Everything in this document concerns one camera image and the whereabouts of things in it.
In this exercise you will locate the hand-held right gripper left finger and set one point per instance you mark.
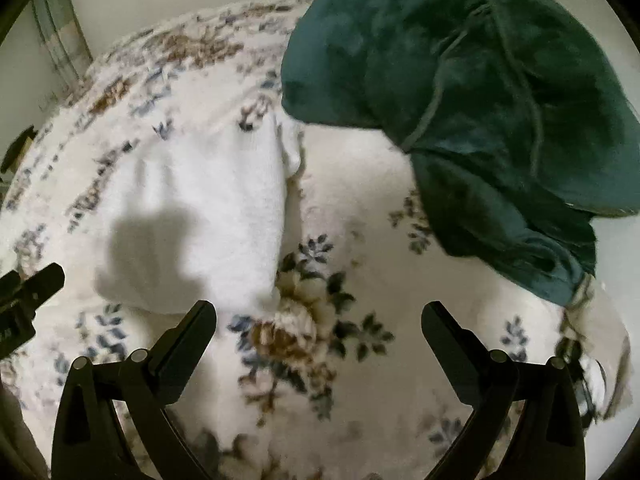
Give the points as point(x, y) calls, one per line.
point(184, 355)

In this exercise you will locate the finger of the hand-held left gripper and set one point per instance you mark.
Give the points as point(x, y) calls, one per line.
point(45, 280)

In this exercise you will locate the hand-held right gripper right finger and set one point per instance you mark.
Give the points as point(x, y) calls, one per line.
point(452, 355)

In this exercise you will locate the white knit sweater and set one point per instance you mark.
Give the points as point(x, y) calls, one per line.
point(200, 210)

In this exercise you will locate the beige cloth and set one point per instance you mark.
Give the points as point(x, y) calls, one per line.
point(611, 330)

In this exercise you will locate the floral bed cover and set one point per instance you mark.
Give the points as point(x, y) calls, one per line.
point(350, 200)

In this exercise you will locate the grey-green striped curtain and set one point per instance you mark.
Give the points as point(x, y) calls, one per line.
point(60, 35)

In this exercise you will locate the dark green plush blanket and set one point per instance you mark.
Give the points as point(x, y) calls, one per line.
point(475, 85)

